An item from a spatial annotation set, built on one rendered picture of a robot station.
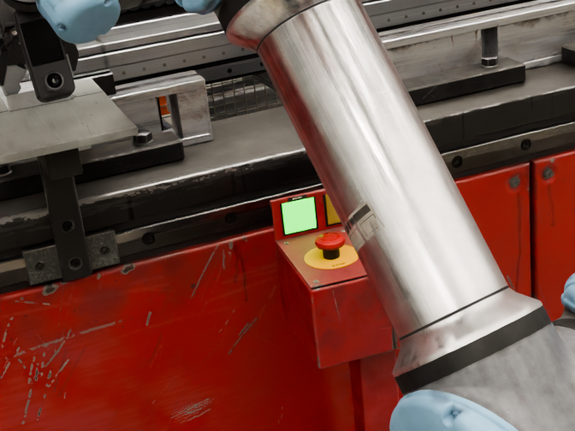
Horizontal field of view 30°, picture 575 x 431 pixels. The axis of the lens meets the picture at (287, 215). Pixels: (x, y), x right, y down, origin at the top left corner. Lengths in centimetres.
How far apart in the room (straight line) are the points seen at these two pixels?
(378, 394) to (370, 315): 17
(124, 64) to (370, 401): 70
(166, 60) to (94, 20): 68
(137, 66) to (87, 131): 52
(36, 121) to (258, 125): 40
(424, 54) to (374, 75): 95
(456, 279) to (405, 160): 9
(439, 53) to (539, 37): 18
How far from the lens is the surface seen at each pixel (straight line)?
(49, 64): 131
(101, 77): 155
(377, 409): 152
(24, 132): 135
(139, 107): 155
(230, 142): 158
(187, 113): 157
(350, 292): 135
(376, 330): 139
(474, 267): 74
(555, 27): 183
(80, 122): 134
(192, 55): 184
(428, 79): 169
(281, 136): 158
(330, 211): 147
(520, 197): 172
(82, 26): 115
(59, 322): 151
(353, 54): 76
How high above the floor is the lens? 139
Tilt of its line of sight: 23 degrees down
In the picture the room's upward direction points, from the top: 6 degrees counter-clockwise
